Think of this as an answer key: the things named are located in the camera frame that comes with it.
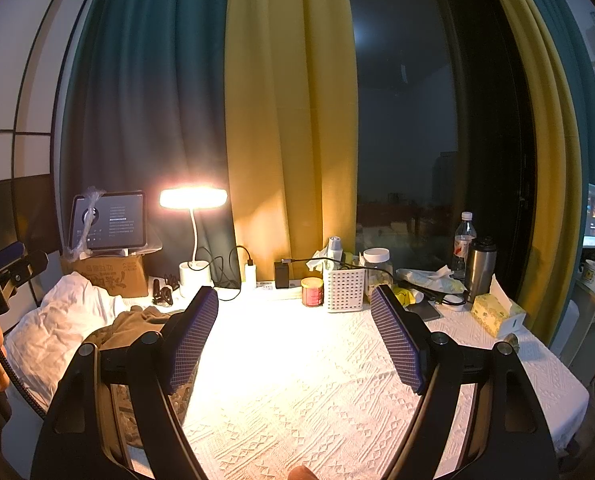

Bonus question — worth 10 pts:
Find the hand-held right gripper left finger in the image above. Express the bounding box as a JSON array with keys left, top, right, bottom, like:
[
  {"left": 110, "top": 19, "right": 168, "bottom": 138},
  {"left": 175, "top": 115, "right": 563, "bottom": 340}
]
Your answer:
[{"left": 30, "top": 285, "right": 221, "bottom": 480}]

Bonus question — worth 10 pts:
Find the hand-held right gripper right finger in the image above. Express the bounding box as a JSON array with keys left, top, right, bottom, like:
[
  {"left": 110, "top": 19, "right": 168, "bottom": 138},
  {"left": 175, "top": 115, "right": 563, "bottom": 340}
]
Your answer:
[{"left": 370, "top": 284, "right": 561, "bottom": 480}]

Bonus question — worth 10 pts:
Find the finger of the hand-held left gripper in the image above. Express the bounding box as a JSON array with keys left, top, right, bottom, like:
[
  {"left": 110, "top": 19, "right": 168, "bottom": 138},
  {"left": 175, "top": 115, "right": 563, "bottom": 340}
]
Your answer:
[
  {"left": 5, "top": 251, "right": 49, "bottom": 286},
  {"left": 0, "top": 241, "right": 27, "bottom": 271}
]

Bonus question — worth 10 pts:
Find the dark olive sweatshirt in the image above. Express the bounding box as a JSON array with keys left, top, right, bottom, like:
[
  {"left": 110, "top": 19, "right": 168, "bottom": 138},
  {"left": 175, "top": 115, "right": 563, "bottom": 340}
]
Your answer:
[{"left": 85, "top": 305, "right": 193, "bottom": 453}]

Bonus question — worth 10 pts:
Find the dark flat pad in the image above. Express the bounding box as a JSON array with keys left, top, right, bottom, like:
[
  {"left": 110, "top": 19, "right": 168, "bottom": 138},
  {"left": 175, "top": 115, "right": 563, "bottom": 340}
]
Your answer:
[{"left": 410, "top": 301, "right": 443, "bottom": 322}]

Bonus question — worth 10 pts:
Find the white desk lamp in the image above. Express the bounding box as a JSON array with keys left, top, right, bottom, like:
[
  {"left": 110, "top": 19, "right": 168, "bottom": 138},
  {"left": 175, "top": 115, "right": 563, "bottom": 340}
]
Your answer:
[{"left": 159, "top": 187, "right": 228, "bottom": 288}]

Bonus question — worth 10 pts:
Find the white cloth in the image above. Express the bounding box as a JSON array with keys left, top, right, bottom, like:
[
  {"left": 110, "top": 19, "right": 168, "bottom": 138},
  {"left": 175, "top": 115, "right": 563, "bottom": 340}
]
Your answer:
[{"left": 2, "top": 272, "right": 128, "bottom": 431}]

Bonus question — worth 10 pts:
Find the crumpled plastic bag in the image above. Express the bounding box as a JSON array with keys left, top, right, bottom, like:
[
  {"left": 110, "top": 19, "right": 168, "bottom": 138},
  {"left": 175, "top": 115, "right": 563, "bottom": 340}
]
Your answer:
[{"left": 396, "top": 266, "right": 467, "bottom": 295}]

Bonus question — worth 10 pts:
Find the white perforated basket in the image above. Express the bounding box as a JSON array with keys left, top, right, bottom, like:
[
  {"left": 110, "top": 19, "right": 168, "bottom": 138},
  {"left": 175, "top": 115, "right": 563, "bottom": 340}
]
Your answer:
[{"left": 322, "top": 266, "right": 367, "bottom": 313}]

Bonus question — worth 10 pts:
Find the clear jar white lid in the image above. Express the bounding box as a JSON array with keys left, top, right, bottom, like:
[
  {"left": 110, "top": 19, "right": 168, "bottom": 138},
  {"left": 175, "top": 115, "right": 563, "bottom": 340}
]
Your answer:
[{"left": 362, "top": 248, "right": 394, "bottom": 288}]

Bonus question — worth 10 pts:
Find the cardboard box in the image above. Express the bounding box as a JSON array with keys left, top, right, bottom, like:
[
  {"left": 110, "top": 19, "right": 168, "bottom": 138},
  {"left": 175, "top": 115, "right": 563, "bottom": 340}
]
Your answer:
[{"left": 60, "top": 250, "right": 151, "bottom": 298}]

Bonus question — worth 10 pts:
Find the white power strip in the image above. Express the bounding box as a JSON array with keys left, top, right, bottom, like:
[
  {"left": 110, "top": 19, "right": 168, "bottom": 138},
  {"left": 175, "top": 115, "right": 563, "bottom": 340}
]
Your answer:
[{"left": 218, "top": 280, "right": 305, "bottom": 302}]

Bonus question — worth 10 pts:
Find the red candle jar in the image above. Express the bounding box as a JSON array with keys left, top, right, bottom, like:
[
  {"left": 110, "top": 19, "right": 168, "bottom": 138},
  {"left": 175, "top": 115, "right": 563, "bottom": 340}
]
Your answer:
[{"left": 301, "top": 276, "right": 325, "bottom": 307}]

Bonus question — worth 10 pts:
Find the yellow tissue box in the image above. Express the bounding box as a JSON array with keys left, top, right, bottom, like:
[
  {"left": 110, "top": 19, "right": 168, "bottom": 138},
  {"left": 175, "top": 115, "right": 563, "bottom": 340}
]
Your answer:
[{"left": 471, "top": 275, "right": 527, "bottom": 338}]

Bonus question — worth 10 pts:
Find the grey tablet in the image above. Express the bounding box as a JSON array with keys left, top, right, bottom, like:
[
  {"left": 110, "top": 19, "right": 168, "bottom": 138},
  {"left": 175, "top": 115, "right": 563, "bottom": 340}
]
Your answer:
[{"left": 69, "top": 190, "right": 148, "bottom": 252}]

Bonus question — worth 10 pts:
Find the white textured tablecloth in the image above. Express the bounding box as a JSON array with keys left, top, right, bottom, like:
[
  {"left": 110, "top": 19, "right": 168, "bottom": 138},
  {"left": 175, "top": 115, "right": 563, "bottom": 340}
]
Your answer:
[{"left": 122, "top": 290, "right": 591, "bottom": 480}]

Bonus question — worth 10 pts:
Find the crumpled white tissue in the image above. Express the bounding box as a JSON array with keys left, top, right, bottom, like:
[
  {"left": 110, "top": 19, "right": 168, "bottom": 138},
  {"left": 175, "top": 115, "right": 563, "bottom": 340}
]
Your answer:
[{"left": 311, "top": 247, "right": 345, "bottom": 273}]

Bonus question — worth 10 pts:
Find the steel thermos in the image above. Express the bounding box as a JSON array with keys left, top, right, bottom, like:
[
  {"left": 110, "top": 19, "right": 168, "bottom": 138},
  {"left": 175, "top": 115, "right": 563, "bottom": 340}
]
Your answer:
[{"left": 465, "top": 236, "right": 498, "bottom": 303}]

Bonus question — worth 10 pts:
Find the plastic water bottle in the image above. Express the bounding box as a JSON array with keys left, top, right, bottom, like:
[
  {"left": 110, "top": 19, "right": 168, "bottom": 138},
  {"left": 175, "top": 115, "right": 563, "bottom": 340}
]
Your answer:
[{"left": 453, "top": 211, "right": 478, "bottom": 281}]

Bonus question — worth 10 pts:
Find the white panelled door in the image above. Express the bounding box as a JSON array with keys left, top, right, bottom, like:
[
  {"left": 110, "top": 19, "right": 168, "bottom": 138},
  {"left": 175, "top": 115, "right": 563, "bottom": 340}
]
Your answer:
[{"left": 0, "top": 0, "right": 103, "bottom": 256}]

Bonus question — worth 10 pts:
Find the white side desk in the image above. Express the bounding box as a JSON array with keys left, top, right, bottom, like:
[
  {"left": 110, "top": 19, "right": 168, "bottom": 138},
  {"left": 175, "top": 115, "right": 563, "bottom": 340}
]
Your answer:
[{"left": 560, "top": 277, "right": 595, "bottom": 376}]

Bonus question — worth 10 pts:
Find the dark glass window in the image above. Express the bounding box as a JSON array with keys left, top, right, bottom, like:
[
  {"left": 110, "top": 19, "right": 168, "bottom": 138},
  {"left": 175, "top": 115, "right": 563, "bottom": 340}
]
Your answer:
[{"left": 345, "top": 0, "right": 535, "bottom": 301}]

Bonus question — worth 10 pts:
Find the teal curtain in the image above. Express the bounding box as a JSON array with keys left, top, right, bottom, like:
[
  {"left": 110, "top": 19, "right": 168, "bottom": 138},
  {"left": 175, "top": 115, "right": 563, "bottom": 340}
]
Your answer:
[
  {"left": 60, "top": 0, "right": 238, "bottom": 291},
  {"left": 507, "top": 0, "right": 595, "bottom": 361}
]

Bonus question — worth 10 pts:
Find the yellow curtain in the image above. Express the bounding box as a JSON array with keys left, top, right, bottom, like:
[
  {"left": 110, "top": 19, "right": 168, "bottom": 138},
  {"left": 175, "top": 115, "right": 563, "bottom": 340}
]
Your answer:
[
  {"left": 225, "top": 0, "right": 361, "bottom": 281},
  {"left": 480, "top": 0, "right": 583, "bottom": 346}
]

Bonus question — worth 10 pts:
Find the black cable bundle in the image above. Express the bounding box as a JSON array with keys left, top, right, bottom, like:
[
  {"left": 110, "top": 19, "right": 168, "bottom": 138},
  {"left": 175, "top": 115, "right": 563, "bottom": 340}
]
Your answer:
[{"left": 152, "top": 274, "right": 181, "bottom": 307}]

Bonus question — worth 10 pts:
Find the black lamp cable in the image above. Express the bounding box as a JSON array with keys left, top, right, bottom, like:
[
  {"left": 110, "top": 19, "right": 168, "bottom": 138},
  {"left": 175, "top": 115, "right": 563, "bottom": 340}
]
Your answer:
[{"left": 198, "top": 245, "right": 243, "bottom": 291}]

